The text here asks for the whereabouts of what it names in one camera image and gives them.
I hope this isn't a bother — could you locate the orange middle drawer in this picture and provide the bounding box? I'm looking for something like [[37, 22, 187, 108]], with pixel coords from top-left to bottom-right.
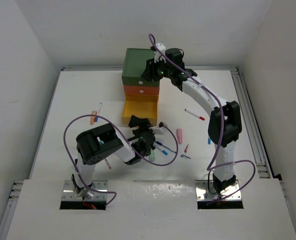
[[123, 85, 160, 96]]

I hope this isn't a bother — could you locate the green top drawer unit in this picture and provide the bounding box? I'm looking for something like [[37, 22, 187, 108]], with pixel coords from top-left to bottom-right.
[[122, 48, 160, 87]]

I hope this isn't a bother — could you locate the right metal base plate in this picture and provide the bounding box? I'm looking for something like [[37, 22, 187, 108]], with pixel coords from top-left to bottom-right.
[[195, 180, 242, 202]]

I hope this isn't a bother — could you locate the green eraser case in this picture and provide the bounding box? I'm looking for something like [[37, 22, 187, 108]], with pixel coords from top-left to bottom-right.
[[149, 150, 156, 162]]

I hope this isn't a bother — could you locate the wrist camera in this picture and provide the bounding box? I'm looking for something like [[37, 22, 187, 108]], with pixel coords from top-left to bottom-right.
[[153, 43, 167, 63], [149, 122, 168, 135]]

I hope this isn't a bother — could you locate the pink eraser case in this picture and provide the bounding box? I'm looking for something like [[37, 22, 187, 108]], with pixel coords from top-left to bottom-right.
[[176, 128, 183, 144]]

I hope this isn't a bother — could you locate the light blue capped pen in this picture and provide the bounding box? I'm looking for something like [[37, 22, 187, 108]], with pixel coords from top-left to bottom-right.
[[155, 146, 168, 155]]

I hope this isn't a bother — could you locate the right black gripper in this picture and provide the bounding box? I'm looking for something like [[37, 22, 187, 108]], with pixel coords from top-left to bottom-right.
[[141, 55, 173, 83]]

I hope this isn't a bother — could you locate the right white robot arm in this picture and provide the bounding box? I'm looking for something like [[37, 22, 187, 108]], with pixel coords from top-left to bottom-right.
[[141, 44, 242, 194]]

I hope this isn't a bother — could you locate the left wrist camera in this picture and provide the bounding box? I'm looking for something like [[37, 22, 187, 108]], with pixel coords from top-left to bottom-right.
[[149, 122, 168, 135]]

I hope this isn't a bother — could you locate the blue capped marker left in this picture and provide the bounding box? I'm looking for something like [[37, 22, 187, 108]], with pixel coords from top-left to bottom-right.
[[95, 102, 102, 123]]

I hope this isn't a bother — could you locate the red capped white marker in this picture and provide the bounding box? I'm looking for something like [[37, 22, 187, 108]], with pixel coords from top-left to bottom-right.
[[185, 109, 205, 121]]

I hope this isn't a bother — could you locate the dark blue pen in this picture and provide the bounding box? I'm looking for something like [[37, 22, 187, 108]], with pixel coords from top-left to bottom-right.
[[155, 141, 176, 153]]

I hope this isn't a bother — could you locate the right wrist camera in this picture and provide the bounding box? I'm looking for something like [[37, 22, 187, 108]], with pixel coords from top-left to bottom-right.
[[153, 43, 167, 63]]

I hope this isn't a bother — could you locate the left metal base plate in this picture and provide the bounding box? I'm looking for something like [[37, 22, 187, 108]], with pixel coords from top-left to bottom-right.
[[61, 180, 108, 202]]

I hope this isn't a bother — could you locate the metal base plate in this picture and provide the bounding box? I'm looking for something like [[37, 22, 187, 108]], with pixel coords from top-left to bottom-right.
[[61, 180, 108, 202], [195, 180, 242, 202]]

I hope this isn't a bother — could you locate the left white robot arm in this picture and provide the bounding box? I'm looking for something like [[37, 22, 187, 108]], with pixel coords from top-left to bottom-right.
[[72, 115, 155, 198]]

